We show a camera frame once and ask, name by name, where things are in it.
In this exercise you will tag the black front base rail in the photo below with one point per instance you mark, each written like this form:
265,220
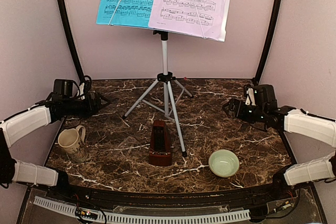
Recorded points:
258,197

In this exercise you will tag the purple sheet music page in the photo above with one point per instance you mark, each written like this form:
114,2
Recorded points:
200,18

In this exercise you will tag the grey slotted cable duct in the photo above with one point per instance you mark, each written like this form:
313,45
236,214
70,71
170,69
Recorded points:
142,215

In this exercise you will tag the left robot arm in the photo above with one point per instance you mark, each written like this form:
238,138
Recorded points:
60,103

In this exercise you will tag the brown wooden metronome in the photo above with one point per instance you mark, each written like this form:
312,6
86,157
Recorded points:
160,153

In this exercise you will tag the right black frame post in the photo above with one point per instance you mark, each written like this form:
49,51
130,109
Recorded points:
268,41

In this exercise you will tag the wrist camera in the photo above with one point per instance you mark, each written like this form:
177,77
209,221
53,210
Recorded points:
250,95
84,87

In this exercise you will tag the cream printed mug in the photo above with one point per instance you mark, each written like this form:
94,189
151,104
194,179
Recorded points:
73,142

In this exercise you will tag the pale green ceramic bowl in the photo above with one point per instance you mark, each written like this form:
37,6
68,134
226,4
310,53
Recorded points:
223,163

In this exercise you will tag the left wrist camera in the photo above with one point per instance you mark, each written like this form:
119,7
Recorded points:
84,87

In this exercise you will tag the black frame post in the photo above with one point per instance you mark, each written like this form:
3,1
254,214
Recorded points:
268,41
70,39

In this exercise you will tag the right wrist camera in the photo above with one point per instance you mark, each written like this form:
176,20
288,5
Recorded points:
250,95

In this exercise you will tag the grey folding music stand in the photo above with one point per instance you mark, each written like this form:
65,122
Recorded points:
166,77

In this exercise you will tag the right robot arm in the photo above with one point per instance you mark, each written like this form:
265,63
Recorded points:
260,106

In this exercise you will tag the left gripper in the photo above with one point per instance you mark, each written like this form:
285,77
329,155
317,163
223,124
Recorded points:
90,108

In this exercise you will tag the left black frame post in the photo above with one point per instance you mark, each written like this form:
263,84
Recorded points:
70,39

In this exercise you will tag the clear plastic metronome cover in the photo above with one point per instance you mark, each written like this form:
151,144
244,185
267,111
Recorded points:
125,147

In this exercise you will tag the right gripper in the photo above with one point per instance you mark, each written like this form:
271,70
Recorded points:
239,114

